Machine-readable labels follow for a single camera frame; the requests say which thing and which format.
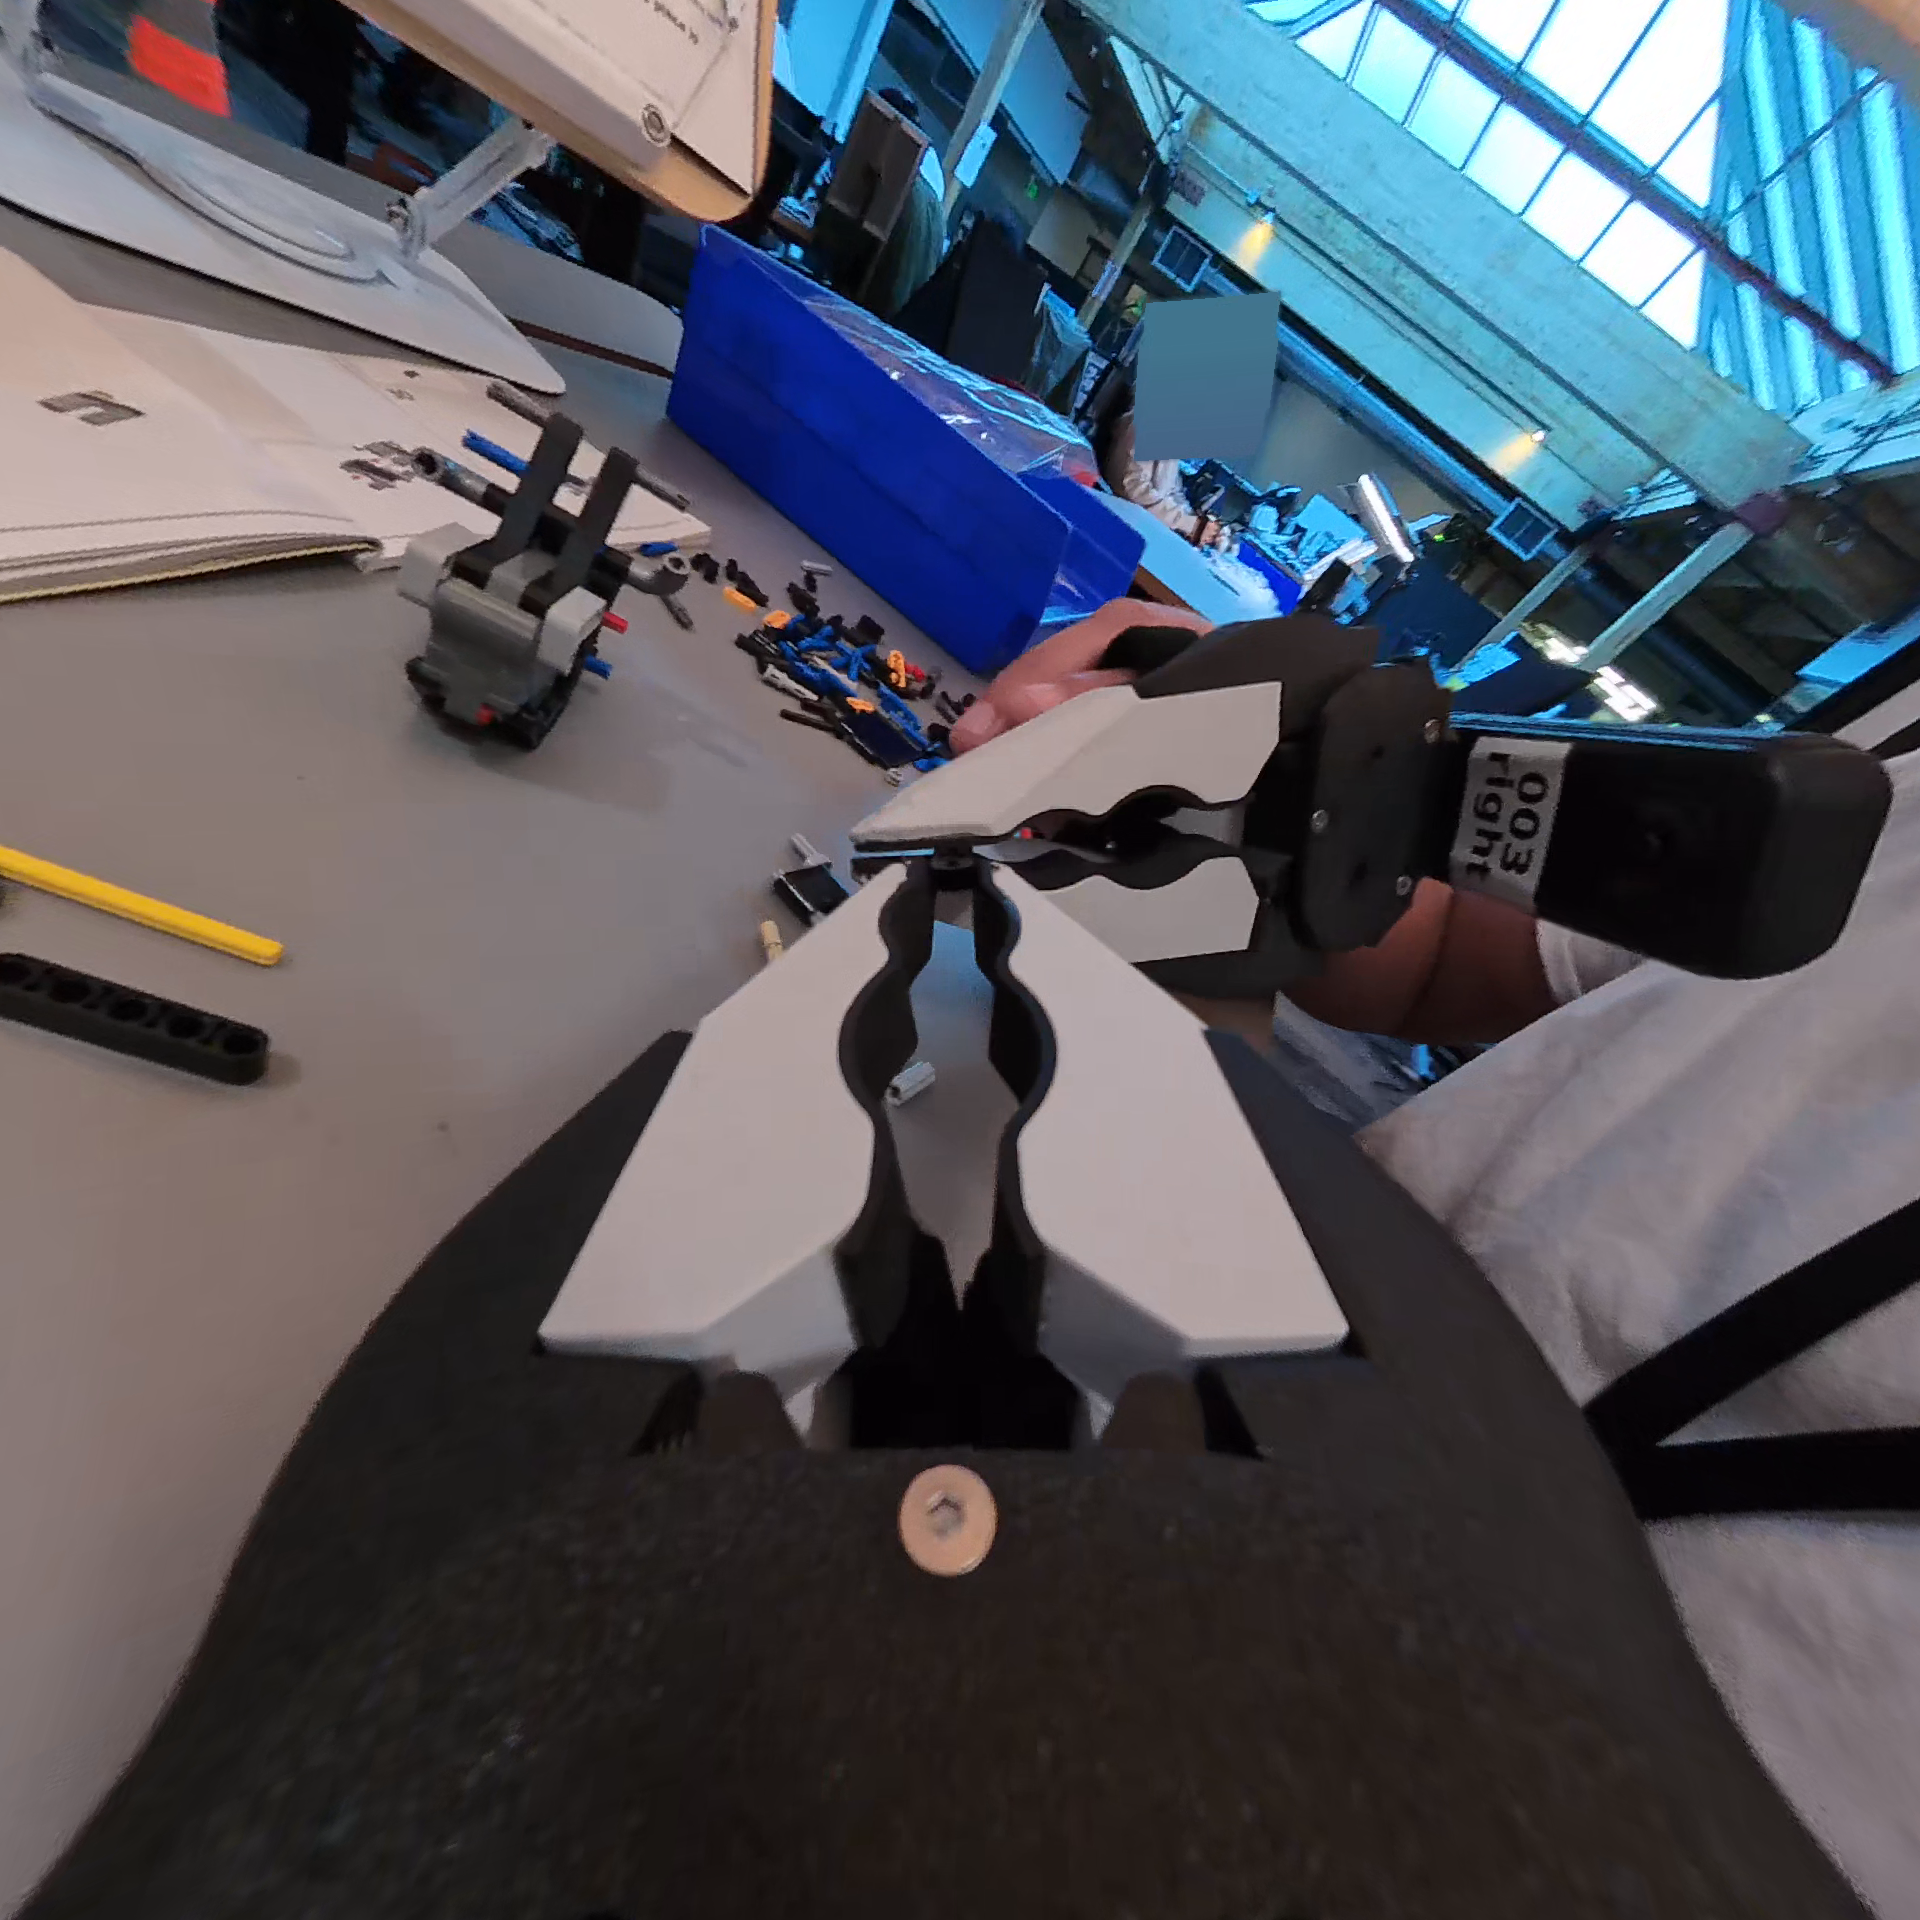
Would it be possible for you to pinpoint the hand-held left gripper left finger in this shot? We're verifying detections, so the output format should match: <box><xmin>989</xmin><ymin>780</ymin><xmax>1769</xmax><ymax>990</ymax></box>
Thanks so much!
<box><xmin>537</xmin><ymin>862</ymin><xmax>965</xmax><ymax>1448</ymax></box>

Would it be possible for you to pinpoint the grey background table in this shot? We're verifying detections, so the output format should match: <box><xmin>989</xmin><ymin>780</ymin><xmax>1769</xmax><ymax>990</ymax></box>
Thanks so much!
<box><xmin>1131</xmin><ymin>517</ymin><xmax>1308</xmax><ymax>618</ymax></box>

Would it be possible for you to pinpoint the yellow lego axle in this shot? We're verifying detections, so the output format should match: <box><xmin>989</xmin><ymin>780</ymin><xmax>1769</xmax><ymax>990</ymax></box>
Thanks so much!
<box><xmin>0</xmin><ymin>843</ymin><xmax>289</xmax><ymax>967</ymax></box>

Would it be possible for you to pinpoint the grey black lego chassis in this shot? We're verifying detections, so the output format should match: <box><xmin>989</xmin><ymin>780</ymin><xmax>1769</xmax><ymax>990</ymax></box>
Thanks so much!
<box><xmin>398</xmin><ymin>382</ymin><xmax>694</xmax><ymax>752</ymax></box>

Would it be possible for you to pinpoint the pile of large lego beams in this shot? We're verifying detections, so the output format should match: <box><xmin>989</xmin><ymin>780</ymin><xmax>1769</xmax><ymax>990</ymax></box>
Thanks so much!
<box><xmin>0</xmin><ymin>951</ymin><xmax>273</xmax><ymax>1085</ymax></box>

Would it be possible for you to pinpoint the wooden white document stand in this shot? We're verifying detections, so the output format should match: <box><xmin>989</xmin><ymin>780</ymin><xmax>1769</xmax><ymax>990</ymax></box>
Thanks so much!
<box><xmin>0</xmin><ymin>0</ymin><xmax>782</xmax><ymax>396</ymax></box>

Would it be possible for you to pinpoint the clear plastic bag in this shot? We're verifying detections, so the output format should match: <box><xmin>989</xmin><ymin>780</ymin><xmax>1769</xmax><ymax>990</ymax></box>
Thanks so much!
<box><xmin>839</xmin><ymin>299</ymin><xmax>1103</xmax><ymax>485</ymax></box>

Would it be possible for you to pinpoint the orange traffic cone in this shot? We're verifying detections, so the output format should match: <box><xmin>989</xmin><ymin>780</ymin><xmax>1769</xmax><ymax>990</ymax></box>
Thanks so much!
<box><xmin>123</xmin><ymin>12</ymin><xmax>234</xmax><ymax>118</ymax></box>

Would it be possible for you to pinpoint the person's right forearm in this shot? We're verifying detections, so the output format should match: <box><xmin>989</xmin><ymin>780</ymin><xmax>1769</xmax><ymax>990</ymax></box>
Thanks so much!
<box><xmin>1276</xmin><ymin>878</ymin><xmax>1561</xmax><ymax>1050</ymax></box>

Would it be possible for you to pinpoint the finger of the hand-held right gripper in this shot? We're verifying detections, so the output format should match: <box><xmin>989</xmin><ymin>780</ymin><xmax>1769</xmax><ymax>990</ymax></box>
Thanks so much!
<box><xmin>847</xmin><ymin>679</ymin><xmax>1286</xmax><ymax>847</ymax></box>
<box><xmin>978</xmin><ymin>815</ymin><xmax>1278</xmax><ymax>964</ymax></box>

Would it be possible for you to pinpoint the lego instruction booklet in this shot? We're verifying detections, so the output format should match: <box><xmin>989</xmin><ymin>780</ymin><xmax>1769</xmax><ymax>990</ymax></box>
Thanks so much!
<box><xmin>0</xmin><ymin>247</ymin><xmax>714</xmax><ymax>606</ymax></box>

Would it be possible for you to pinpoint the small black grey lego assembly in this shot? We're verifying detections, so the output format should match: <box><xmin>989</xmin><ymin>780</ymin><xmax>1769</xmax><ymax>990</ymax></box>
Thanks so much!
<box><xmin>772</xmin><ymin>832</ymin><xmax>858</xmax><ymax>924</ymax></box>

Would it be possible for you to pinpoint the glass skylight roof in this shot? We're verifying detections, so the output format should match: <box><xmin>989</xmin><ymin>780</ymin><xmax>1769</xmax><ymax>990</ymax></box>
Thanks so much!
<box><xmin>1245</xmin><ymin>0</ymin><xmax>1920</xmax><ymax>376</ymax></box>

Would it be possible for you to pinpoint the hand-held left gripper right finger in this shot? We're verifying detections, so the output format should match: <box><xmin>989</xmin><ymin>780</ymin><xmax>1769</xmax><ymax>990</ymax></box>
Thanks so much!
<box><xmin>959</xmin><ymin>862</ymin><xmax>1353</xmax><ymax>1448</ymax></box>

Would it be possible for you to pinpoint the pile of blue black lego pins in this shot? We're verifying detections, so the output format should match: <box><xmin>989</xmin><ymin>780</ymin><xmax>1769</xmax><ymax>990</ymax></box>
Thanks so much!
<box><xmin>721</xmin><ymin>555</ymin><xmax>985</xmax><ymax>784</ymax></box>

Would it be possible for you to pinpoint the printed instruction sheet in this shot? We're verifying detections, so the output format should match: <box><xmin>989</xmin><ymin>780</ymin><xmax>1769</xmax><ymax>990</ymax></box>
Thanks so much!
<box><xmin>645</xmin><ymin>0</ymin><xmax>771</xmax><ymax>194</ymax></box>

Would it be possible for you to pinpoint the person's right hand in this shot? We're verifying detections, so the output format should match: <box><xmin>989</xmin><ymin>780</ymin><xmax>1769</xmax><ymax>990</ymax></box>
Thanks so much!
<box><xmin>948</xmin><ymin>598</ymin><xmax>1217</xmax><ymax>759</ymax></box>

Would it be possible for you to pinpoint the blue plastic bin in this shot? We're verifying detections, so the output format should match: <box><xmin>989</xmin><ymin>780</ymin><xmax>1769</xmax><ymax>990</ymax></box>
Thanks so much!
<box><xmin>662</xmin><ymin>224</ymin><xmax>1150</xmax><ymax>676</ymax></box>

